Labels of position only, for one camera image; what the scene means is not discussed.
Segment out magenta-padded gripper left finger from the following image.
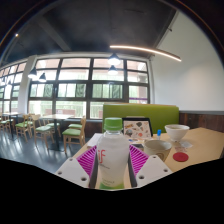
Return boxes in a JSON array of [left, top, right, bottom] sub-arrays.
[[54, 144, 100, 190]]

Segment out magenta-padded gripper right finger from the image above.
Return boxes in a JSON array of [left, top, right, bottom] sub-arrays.
[[127, 144, 173, 189]]

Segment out white bottle with green cap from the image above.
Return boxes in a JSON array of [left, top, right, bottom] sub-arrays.
[[95, 117, 130, 191]]

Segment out beige patterned ceramic cup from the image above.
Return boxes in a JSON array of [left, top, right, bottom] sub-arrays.
[[143, 139, 173, 163]]

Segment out flat round red coaster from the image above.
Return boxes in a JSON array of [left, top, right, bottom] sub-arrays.
[[172, 151, 190, 163]]

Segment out white paper sheet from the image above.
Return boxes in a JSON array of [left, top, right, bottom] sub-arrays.
[[86, 133, 104, 148]]

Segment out wooden chairs with green seats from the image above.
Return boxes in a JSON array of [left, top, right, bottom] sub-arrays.
[[0, 113, 88, 149]]

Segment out crumpled clear plastic wrapper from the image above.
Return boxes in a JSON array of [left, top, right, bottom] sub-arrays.
[[173, 140, 194, 151]]

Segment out black tablet with stickers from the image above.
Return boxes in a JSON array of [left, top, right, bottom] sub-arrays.
[[121, 117, 154, 140]]

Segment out white ceramic bowl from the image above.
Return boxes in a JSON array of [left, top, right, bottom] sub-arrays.
[[164, 123, 191, 142]]

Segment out green upholstered booth bench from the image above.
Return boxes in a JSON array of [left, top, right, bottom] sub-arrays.
[[101, 103, 180, 135]]

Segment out wooden dining table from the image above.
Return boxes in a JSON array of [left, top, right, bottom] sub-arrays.
[[39, 113, 75, 151]]

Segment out large black-framed window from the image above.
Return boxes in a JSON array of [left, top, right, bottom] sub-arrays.
[[0, 57, 151, 120]]

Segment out dark pendant ceiling lamps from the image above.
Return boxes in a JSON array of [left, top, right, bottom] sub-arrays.
[[27, 53, 122, 84]]

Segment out long linear ceiling light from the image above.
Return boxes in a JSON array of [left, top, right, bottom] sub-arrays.
[[109, 44, 183, 63]]

